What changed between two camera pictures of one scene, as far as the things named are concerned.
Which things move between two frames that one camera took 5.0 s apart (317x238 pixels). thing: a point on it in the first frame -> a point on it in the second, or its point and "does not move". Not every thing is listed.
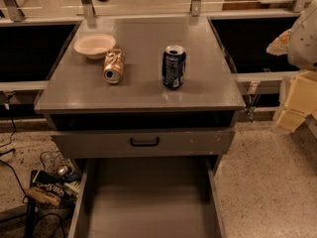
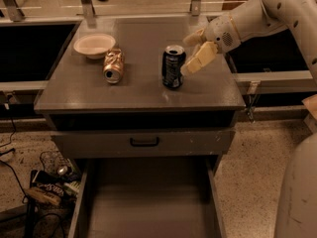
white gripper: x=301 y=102 -> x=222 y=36
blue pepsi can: x=173 y=65 does not move
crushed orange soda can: x=114 y=65 does not move
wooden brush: x=43 y=195 does not move
